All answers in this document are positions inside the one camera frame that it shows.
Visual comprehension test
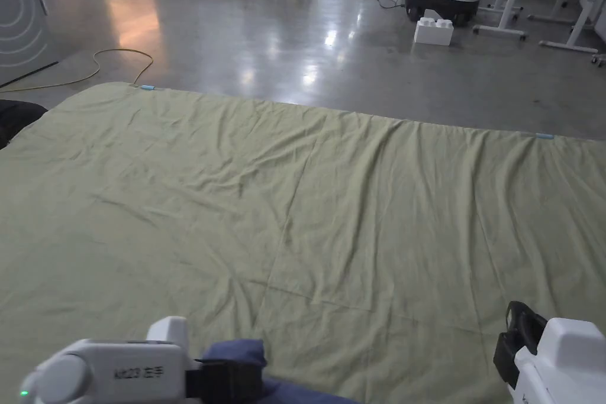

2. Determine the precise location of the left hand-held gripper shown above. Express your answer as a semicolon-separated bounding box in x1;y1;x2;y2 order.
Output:
18;316;267;404

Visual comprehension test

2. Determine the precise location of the dark blue garment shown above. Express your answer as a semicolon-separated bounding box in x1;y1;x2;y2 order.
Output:
201;338;366;404

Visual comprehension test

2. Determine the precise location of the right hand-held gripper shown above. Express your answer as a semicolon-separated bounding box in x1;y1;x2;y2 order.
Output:
492;300;606;404

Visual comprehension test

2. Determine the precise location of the bed with pale green sheet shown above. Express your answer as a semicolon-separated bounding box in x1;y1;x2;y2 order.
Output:
0;81;606;404

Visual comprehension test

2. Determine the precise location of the yellow floor cable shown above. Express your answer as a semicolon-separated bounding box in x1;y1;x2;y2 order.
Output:
0;48;155;93

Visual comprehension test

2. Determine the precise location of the black bag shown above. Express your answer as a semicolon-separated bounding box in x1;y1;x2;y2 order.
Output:
0;99;49;150

